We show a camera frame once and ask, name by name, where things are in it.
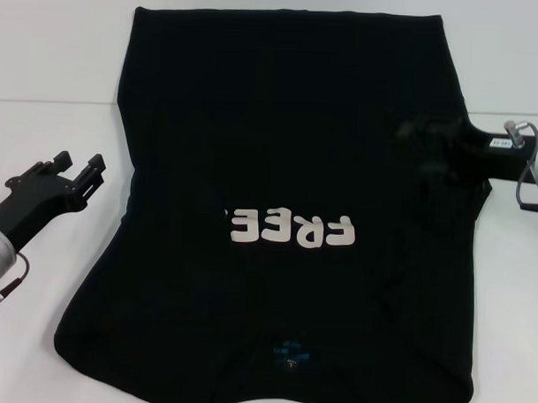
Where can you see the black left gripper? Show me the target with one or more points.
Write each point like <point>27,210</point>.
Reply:
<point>30,197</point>

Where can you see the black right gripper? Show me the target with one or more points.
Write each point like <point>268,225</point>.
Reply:
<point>504,161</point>

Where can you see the black shirt with white print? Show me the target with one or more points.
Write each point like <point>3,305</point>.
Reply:
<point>272,122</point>

